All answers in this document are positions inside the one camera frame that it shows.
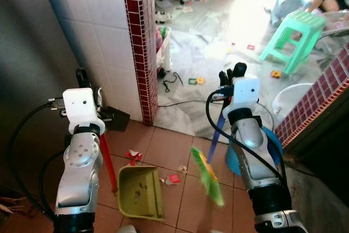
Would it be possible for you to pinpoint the green broom with blue handle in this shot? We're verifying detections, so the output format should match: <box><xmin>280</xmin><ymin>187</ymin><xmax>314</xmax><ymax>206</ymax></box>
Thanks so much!
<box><xmin>190</xmin><ymin>112</ymin><xmax>226</xmax><ymax>208</ymax></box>

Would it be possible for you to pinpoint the yellow-green dustpan with red handle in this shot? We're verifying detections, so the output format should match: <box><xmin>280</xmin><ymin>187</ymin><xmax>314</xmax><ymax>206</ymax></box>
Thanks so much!
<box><xmin>98</xmin><ymin>133</ymin><xmax>166</xmax><ymax>222</ymax></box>

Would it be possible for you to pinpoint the black dustpan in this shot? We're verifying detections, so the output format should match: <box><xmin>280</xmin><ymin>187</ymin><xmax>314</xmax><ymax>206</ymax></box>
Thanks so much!
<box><xmin>100</xmin><ymin>106</ymin><xmax>132</xmax><ymax>132</ymax></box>

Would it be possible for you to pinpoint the green and yellow toy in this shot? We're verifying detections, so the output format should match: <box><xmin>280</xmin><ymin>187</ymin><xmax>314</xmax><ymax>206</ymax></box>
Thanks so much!
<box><xmin>188</xmin><ymin>76</ymin><xmax>206</xmax><ymax>86</ymax></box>

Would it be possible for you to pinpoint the white plastic basin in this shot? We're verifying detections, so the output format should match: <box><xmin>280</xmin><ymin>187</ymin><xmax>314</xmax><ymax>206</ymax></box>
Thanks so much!
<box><xmin>271</xmin><ymin>82</ymin><xmax>315</xmax><ymax>126</ymax></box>

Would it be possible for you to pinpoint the white bottle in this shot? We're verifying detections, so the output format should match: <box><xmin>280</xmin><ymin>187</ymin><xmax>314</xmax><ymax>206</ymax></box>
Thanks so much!
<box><xmin>160</xmin><ymin>27</ymin><xmax>173</xmax><ymax>73</ymax></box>

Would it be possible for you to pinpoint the red and white crumpled wrapper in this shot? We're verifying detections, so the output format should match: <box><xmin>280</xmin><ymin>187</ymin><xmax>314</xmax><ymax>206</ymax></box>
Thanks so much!
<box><xmin>126</xmin><ymin>150</ymin><xmax>144</xmax><ymax>166</ymax></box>

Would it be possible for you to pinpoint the blue plastic bucket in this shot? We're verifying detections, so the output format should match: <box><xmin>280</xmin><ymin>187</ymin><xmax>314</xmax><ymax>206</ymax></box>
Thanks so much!
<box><xmin>226</xmin><ymin>126</ymin><xmax>285</xmax><ymax>177</ymax></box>

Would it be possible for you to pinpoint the blue cloth bag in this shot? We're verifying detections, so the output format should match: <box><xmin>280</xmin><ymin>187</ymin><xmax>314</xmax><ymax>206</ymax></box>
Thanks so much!
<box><xmin>269</xmin><ymin>0</ymin><xmax>307</xmax><ymax>27</ymax></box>

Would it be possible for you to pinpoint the green plastic stool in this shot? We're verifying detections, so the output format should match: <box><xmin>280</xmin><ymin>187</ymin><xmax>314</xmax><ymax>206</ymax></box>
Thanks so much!
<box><xmin>258</xmin><ymin>10</ymin><xmax>327</xmax><ymax>76</ymax></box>

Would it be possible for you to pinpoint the small red paper scrap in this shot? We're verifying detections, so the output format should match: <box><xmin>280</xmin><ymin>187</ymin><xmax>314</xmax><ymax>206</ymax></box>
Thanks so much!
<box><xmin>165</xmin><ymin>174</ymin><xmax>182</xmax><ymax>185</ymax></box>

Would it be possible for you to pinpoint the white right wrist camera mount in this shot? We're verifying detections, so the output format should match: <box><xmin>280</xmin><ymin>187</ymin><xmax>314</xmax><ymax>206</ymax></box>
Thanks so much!
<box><xmin>222</xmin><ymin>77</ymin><xmax>261</xmax><ymax>120</ymax></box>

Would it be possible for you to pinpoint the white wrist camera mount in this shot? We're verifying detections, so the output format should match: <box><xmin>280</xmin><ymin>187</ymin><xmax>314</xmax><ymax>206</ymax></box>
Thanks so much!
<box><xmin>222</xmin><ymin>77</ymin><xmax>261</xmax><ymax>120</ymax></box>
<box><xmin>62</xmin><ymin>87</ymin><xmax>105</xmax><ymax>136</ymax></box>

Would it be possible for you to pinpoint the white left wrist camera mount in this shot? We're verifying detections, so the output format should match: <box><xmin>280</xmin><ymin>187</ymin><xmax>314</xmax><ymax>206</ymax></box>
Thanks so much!
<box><xmin>62</xmin><ymin>87</ymin><xmax>105</xmax><ymax>136</ymax></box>

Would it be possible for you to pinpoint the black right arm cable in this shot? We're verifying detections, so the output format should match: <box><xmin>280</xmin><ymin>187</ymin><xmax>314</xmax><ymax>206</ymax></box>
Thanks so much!
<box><xmin>205</xmin><ymin>91</ymin><xmax>285</xmax><ymax>183</ymax></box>

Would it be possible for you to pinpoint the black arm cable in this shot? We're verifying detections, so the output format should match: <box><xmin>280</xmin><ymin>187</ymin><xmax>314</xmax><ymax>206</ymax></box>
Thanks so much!
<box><xmin>205</xmin><ymin>91</ymin><xmax>285</xmax><ymax>183</ymax></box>
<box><xmin>6</xmin><ymin>101</ymin><xmax>67</xmax><ymax>220</ymax></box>

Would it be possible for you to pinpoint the black cable on floor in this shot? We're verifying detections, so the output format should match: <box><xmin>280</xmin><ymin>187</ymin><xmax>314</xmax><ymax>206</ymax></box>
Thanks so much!
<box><xmin>157</xmin><ymin>71</ymin><xmax>184</xmax><ymax>94</ymax></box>

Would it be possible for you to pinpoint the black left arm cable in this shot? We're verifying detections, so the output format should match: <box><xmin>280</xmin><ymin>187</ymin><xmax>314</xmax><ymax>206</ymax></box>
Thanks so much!
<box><xmin>6</xmin><ymin>101</ymin><xmax>67</xmax><ymax>220</ymax></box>

